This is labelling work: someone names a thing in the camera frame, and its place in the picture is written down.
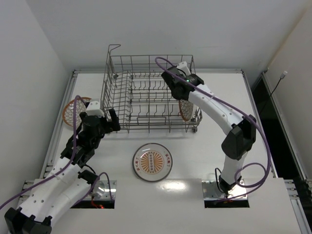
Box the flower pattern plate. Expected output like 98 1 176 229
62 99 86 127
178 100 194 122

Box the orange sunburst plate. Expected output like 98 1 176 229
132 143 173 183

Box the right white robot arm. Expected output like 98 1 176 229
161 67 256 194

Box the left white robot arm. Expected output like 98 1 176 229
4 109 120 234

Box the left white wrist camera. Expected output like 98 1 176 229
85 98 105 117

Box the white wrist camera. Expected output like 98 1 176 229
85 98 105 117
176 61 191 78

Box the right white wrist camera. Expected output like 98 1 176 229
176 61 191 78

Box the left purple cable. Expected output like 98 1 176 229
0 95 115 215

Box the purple cable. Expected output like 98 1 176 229
0 95 115 215
155 57 272 204

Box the grey wire dish rack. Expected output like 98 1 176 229
100 44 202 133

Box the left aluminium frame rail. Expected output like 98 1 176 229
39 70 77 179

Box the aluminium frame rail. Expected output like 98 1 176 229
253 72 307 181
39 70 77 179

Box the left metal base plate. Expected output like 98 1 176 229
92 180 117 200

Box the metal base plate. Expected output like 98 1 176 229
202 180 248 201
92 180 117 200

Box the right aluminium frame rail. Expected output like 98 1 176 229
253 72 307 181

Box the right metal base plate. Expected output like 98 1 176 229
202 180 248 201

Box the black wall cable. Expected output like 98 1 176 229
258 71 288 115

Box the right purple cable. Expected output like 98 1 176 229
155 57 272 204

